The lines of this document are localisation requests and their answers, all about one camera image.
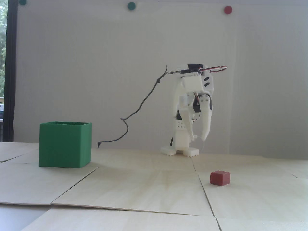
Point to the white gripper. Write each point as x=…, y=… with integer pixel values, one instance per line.
x=206, y=104

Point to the red block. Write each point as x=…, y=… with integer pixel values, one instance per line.
x=219, y=178

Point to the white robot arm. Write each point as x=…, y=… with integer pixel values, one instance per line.
x=181, y=139

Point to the green open box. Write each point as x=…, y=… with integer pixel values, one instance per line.
x=62, y=144

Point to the light plywood sheet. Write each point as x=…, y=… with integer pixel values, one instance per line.
x=120, y=221
x=252, y=199
x=144, y=161
x=134, y=190
x=240, y=163
x=28, y=185
x=12, y=147

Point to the white backdrop board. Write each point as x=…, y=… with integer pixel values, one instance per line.
x=96, y=72

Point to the red round magnet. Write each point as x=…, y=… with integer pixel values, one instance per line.
x=228, y=9

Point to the green round magnet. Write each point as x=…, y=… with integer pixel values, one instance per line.
x=131, y=6
x=22, y=2

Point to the black window frame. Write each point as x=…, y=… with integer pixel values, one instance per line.
x=11, y=72

